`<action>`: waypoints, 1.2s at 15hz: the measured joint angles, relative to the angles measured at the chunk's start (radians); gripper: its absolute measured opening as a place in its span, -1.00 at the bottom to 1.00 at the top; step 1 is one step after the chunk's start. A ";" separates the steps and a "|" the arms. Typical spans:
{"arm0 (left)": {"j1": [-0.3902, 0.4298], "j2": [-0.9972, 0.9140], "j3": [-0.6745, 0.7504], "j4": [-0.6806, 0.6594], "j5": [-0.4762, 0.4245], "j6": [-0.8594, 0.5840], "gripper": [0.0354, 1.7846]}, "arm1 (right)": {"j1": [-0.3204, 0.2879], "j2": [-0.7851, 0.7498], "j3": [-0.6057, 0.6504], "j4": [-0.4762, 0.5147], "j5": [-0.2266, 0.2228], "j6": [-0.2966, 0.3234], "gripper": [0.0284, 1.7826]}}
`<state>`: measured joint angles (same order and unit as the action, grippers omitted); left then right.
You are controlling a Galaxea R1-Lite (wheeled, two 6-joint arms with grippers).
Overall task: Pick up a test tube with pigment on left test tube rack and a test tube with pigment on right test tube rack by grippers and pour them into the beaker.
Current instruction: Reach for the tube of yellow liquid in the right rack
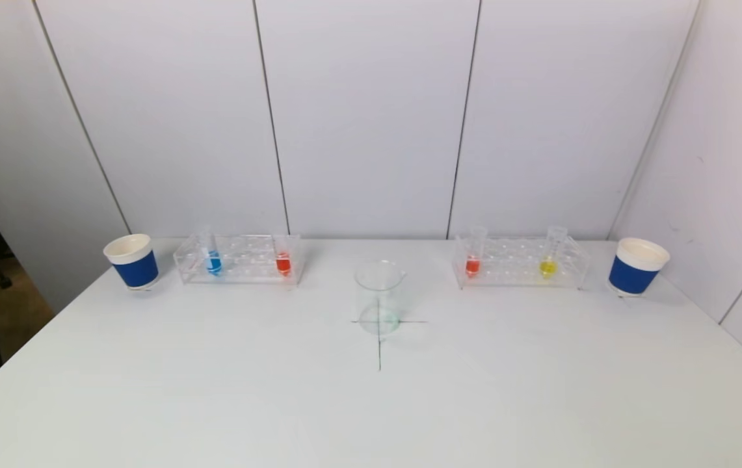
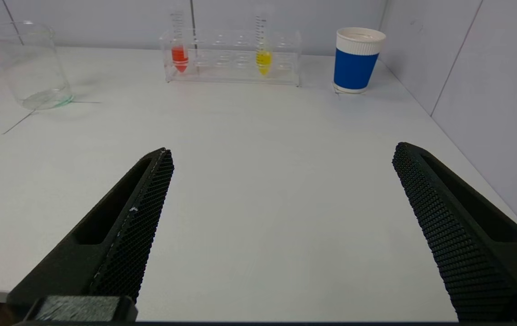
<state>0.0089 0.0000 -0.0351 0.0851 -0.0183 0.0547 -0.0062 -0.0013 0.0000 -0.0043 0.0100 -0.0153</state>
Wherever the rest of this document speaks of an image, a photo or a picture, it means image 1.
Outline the test tube with yellow pigment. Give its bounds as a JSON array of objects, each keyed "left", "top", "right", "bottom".
[{"left": 540, "top": 225, "right": 569, "bottom": 280}]

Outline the clear glass beaker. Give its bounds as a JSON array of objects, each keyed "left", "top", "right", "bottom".
[{"left": 354, "top": 260, "right": 407, "bottom": 337}]

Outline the test tube with red pigment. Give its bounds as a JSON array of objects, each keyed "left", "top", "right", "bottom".
[
  {"left": 466, "top": 226, "right": 488, "bottom": 279},
  {"left": 273, "top": 227, "right": 293, "bottom": 278}
]

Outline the clear acrylic test tube rack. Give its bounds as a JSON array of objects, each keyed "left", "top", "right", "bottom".
[
  {"left": 173, "top": 234, "right": 305, "bottom": 287},
  {"left": 453, "top": 235, "right": 591, "bottom": 291}
]

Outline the test tube with blue pigment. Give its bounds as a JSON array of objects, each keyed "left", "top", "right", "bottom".
[{"left": 199, "top": 226, "right": 224, "bottom": 277}]

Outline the white paper cup blue sleeve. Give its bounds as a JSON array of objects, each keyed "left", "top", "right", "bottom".
[
  {"left": 103, "top": 233, "right": 159, "bottom": 291},
  {"left": 607, "top": 237, "right": 671, "bottom": 298}
]

